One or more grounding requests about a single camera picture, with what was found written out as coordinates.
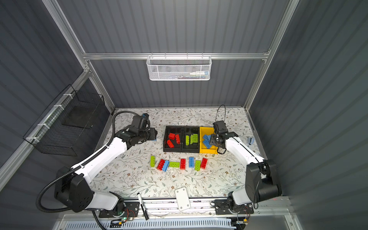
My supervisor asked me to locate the red lego row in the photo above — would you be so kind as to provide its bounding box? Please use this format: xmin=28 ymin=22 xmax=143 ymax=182
xmin=180 ymin=158 xmax=186 ymax=170
xmin=200 ymin=158 xmax=208 ymax=170
xmin=157 ymin=159 xmax=165 ymax=171
xmin=166 ymin=140 xmax=174 ymax=148

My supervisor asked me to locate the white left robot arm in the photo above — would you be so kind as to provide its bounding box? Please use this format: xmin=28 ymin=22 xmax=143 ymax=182
xmin=35 ymin=112 xmax=157 ymax=229

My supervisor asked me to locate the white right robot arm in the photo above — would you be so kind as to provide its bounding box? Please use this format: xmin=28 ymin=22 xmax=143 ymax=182
xmin=210 ymin=120 xmax=282 ymax=213

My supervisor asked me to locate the yellow plastic bin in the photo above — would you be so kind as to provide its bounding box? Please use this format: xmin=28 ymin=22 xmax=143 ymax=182
xmin=199 ymin=126 xmax=218 ymax=154

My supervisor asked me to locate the black bin middle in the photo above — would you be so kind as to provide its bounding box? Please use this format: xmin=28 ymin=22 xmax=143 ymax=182
xmin=182 ymin=126 xmax=200 ymax=153

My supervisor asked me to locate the black bin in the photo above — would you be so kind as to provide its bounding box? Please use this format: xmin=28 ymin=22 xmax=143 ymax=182
xmin=163 ymin=126 xmax=183 ymax=152
xmin=182 ymin=126 xmax=200 ymax=153

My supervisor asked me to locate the light blue stapler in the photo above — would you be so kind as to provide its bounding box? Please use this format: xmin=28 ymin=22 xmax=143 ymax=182
xmin=247 ymin=137 xmax=255 ymax=146

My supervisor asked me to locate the black bin left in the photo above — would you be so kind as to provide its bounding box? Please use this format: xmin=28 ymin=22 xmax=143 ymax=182
xmin=163 ymin=126 xmax=183 ymax=152

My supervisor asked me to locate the green lego flat row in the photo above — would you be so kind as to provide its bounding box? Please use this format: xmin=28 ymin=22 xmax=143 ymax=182
xmin=169 ymin=162 xmax=180 ymax=168

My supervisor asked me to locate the white plastic plate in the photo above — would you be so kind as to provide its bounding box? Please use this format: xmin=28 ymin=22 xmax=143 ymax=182
xmin=175 ymin=187 xmax=191 ymax=211

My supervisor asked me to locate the white tube in basket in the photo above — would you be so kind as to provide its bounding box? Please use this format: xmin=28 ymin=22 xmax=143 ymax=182
xmin=189 ymin=71 xmax=210 ymax=77

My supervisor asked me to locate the black marker pen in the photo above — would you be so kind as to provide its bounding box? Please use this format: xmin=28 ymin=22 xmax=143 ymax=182
xmin=137 ymin=193 xmax=149 ymax=220

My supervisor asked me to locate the white wire basket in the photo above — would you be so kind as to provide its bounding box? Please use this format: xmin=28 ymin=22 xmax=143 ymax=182
xmin=146 ymin=57 xmax=212 ymax=81

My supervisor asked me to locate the black wire basket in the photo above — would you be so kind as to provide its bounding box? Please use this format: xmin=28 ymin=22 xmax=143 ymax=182
xmin=23 ymin=88 xmax=109 ymax=157

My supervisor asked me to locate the aluminium rail base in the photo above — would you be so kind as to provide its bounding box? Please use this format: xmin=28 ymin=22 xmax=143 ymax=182
xmin=55 ymin=197 xmax=300 ymax=230

